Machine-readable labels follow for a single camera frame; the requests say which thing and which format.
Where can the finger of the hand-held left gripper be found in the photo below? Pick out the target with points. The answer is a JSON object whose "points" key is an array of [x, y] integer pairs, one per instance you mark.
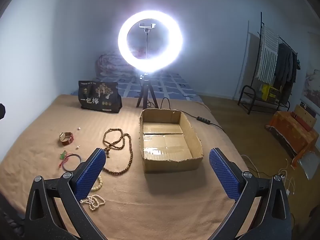
{"points": [[2, 111]]}

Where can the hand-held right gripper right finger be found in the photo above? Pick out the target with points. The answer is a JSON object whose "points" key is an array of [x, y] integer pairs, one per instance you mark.
{"points": [[223, 172]]}

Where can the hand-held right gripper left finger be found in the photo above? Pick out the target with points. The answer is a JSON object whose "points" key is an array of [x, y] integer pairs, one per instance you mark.
{"points": [[91, 172]]}

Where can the blue bangle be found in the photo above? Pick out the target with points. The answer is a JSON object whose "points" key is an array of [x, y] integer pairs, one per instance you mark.
{"points": [[80, 158]]}

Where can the cardboard box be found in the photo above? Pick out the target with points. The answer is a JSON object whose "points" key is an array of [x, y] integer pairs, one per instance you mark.
{"points": [[170, 165]]}

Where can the black printed bag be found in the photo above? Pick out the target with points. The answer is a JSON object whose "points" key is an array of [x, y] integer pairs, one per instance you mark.
{"points": [[100, 97]]}

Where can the orange cloth-covered box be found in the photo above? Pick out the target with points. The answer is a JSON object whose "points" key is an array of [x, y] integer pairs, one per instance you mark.
{"points": [[292, 132]]}

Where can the silver foil sheet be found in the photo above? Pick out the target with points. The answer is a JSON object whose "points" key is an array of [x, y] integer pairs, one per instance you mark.
{"points": [[311, 165]]}

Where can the yellow box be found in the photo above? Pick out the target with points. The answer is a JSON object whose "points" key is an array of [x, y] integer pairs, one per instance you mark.
{"points": [[270, 92]]}

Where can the dark cloth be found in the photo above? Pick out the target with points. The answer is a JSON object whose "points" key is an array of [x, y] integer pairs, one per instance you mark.
{"points": [[7, 220]]}

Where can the blue patterned bedsheet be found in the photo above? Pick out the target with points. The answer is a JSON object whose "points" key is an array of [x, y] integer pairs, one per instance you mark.
{"points": [[175, 85]]}

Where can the black tripod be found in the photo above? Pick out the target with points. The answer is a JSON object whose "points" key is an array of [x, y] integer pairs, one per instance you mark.
{"points": [[145, 85]]}

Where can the dark hanging clothes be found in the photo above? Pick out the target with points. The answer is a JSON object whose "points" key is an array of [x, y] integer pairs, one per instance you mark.
{"points": [[285, 65]]}

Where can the black clothes rack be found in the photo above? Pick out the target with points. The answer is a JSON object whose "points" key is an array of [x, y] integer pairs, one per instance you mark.
{"points": [[261, 30]]}

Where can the phone holder clamp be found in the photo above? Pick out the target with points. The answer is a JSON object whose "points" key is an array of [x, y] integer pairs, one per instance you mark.
{"points": [[147, 26]]}

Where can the wall poster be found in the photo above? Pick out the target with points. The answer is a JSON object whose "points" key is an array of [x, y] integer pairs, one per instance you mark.
{"points": [[312, 85]]}

